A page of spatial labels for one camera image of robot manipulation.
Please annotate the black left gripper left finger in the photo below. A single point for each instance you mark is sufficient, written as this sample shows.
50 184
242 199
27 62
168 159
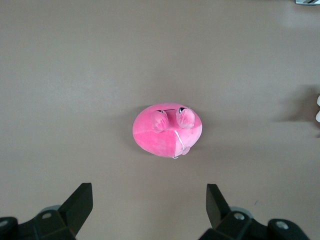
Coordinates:
62 222

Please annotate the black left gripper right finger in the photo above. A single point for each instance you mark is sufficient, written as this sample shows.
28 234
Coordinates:
232 225

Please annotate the pink round plush toy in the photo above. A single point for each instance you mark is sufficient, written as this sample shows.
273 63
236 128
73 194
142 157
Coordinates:
160 140

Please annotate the white pink plush dog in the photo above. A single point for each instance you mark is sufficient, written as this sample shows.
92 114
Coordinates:
318 107

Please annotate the large table cover sheet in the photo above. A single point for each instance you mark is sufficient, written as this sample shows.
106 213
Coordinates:
100 75

